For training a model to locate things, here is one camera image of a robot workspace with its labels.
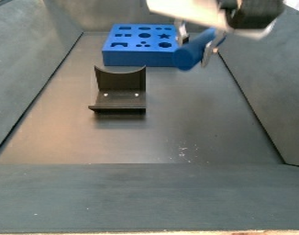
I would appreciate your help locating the blue cylinder peg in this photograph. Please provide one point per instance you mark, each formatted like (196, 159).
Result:
(188, 54)

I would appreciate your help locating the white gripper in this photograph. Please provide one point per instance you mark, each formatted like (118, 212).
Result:
(202, 12)

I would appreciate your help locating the dark curved cradle stand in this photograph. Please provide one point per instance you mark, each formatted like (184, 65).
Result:
(120, 92)

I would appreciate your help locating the blue shape sorter block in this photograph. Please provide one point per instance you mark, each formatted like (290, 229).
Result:
(140, 44)

